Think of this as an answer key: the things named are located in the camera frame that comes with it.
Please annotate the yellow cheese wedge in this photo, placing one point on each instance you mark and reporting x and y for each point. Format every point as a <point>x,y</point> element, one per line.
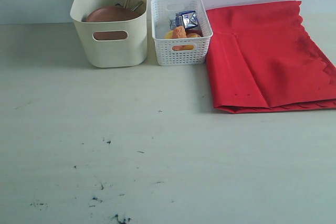
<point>187,47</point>

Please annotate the yellow lemon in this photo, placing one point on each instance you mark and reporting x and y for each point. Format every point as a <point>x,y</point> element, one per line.
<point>169,35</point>

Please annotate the fried chicken nugget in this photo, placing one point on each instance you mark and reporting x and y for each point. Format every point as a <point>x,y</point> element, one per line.
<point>178,33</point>

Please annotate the red sausage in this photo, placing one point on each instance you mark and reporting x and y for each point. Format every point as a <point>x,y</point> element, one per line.
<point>194,31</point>

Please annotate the blue white milk carton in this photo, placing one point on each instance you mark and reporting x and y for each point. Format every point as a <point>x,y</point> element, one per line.
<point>187,19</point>

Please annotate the metal butter knife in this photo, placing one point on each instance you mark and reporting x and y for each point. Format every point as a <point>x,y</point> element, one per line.
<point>137,6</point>

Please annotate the red scalloped tablecloth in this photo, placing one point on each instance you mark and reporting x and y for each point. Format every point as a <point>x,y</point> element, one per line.
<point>261,59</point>

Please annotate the brown round plate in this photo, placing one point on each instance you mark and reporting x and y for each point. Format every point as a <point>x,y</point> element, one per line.
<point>111,14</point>

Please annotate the white perforated plastic basket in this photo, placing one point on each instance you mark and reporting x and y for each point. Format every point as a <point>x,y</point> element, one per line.
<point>162,11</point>

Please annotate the cream plastic storage bin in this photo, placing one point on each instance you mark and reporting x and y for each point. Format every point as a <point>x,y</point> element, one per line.
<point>111,53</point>

